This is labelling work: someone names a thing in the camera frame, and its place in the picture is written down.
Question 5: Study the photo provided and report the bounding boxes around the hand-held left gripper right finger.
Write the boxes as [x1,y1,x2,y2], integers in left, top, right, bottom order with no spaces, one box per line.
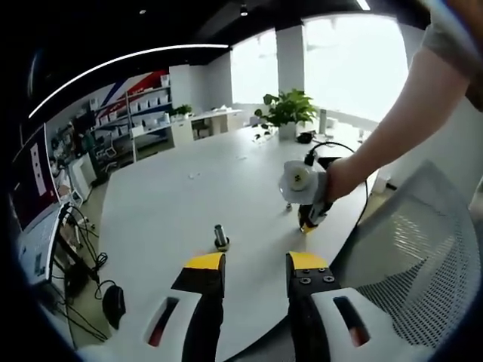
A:
[285,251,397,362]

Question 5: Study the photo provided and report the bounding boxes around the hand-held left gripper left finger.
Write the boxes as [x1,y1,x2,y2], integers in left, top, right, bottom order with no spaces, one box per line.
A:
[143,252,226,362]

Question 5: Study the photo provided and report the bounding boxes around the person's right hand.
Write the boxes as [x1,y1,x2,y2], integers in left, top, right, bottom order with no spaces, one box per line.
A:
[326,156,369,201]

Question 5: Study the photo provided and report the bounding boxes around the green potted plant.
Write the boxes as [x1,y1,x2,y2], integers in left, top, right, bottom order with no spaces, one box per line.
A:
[254,89,318,140]

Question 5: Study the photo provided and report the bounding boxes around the white low cabinet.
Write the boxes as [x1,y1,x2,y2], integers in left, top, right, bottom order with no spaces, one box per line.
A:
[171,109,245,146]

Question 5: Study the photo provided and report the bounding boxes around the grey mesh office chair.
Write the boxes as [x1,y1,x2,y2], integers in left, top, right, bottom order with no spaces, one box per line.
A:
[330,160,482,350]

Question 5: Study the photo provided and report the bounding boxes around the white floor appliance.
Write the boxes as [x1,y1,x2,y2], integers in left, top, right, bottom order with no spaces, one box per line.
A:
[71,156,95,204]

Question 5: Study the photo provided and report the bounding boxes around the metal shelf with white bins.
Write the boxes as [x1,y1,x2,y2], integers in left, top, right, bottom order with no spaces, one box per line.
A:
[126,75,174,163]

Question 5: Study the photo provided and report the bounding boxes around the open laptop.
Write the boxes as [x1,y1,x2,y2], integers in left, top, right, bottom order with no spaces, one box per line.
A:
[11,124,71,284]

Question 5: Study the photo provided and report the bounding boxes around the tangle of black cables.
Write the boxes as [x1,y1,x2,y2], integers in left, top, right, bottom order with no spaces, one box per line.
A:
[52,205,110,340]

